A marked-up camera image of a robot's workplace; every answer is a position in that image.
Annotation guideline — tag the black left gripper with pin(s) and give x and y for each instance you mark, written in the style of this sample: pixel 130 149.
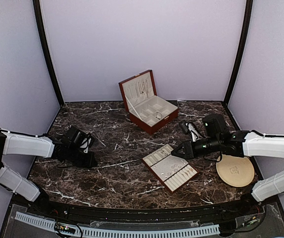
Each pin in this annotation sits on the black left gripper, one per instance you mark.
pixel 88 164

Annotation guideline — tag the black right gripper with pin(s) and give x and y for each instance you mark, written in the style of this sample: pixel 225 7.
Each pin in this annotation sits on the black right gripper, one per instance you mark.
pixel 189 151

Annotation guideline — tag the red jewelry tray insert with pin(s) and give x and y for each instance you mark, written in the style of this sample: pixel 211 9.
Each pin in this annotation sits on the red jewelry tray insert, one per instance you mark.
pixel 171 171

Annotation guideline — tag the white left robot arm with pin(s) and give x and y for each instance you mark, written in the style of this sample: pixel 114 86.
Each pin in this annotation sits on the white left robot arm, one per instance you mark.
pixel 73 146

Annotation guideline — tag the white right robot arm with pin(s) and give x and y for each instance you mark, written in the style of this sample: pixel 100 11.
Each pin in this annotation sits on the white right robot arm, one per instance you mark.
pixel 241 143

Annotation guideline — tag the red wooden jewelry box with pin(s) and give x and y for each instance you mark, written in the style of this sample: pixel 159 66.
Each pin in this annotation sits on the red wooden jewelry box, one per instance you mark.
pixel 146 109

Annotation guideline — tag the beige round plate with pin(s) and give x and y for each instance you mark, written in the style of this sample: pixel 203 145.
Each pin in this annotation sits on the beige round plate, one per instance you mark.
pixel 235 171

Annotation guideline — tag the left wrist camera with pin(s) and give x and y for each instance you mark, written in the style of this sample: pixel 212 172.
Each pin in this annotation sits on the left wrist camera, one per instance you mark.
pixel 87 143

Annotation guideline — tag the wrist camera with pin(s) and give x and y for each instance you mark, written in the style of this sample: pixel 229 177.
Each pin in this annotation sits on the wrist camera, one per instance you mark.
pixel 190 129
pixel 87 143

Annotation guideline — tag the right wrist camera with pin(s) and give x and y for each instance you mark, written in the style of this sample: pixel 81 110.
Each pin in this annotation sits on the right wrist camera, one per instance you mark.
pixel 190 129

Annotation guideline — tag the white slotted cable duct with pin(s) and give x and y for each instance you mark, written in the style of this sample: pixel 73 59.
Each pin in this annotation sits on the white slotted cable duct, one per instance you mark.
pixel 67 230

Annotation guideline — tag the left black frame post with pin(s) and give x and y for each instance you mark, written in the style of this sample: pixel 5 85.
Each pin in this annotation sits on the left black frame post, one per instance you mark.
pixel 46 51

